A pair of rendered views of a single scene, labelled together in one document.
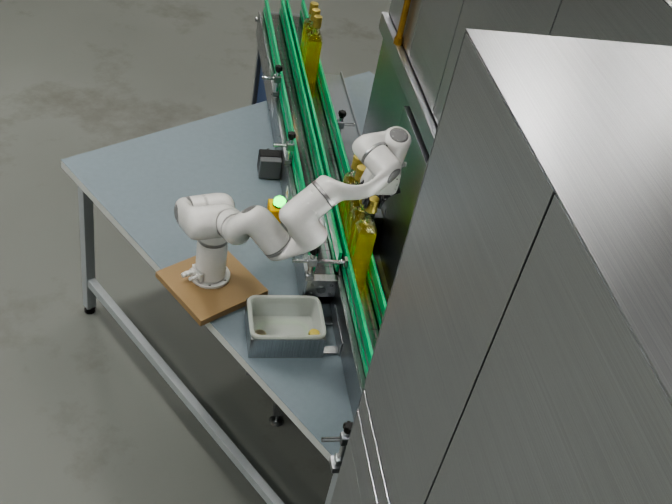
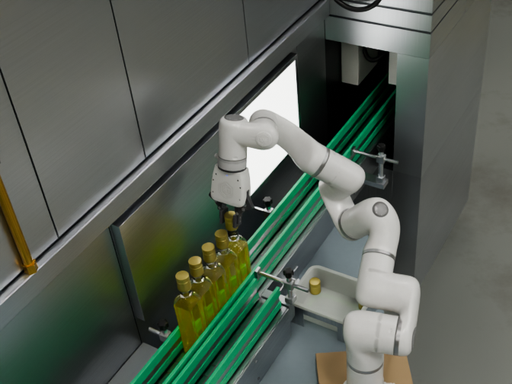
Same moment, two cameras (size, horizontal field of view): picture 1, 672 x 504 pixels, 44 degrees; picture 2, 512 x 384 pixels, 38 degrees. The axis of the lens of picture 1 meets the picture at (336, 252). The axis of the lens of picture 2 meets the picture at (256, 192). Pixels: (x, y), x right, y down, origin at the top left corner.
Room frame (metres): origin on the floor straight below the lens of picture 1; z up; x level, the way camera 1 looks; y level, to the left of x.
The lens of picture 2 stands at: (2.84, 1.16, 2.48)
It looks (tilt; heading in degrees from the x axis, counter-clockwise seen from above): 39 degrees down; 231
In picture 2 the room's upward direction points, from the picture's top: 6 degrees counter-clockwise
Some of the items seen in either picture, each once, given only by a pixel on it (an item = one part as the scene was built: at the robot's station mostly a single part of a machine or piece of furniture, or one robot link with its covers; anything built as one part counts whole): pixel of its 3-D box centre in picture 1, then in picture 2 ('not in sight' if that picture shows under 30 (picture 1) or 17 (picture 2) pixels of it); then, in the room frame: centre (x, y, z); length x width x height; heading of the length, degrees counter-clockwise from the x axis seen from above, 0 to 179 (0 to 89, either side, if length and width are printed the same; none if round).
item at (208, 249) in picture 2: not in sight; (209, 252); (2.07, -0.04, 1.14); 0.04 x 0.04 x 0.04
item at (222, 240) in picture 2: not in sight; (222, 238); (2.01, -0.05, 1.14); 0.04 x 0.04 x 0.04
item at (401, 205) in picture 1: (429, 245); (222, 174); (1.83, -0.25, 1.15); 0.90 x 0.03 x 0.34; 17
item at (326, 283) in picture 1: (320, 286); (278, 304); (1.90, 0.02, 0.85); 0.09 x 0.04 x 0.07; 107
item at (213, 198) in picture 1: (211, 218); (369, 339); (1.92, 0.38, 1.01); 0.13 x 0.10 x 0.16; 121
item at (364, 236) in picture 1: (361, 248); (238, 265); (1.96, -0.07, 0.99); 0.06 x 0.06 x 0.21; 18
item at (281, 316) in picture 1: (284, 325); (332, 302); (1.76, 0.10, 0.80); 0.22 x 0.17 x 0.09; 107
